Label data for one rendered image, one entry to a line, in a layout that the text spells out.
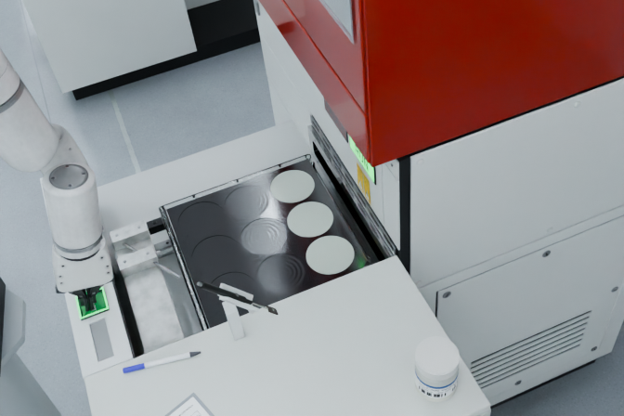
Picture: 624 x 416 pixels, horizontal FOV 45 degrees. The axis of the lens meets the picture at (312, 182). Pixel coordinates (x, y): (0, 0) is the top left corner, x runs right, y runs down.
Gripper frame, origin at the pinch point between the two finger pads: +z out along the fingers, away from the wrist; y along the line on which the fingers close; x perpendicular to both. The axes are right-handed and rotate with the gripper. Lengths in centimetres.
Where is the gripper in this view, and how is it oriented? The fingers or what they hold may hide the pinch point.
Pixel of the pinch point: (87, 298)
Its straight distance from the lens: 151.5
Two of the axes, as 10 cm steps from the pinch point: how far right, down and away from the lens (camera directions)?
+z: -1.0, 7.3, 6.7
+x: 3.8, 6.5, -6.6
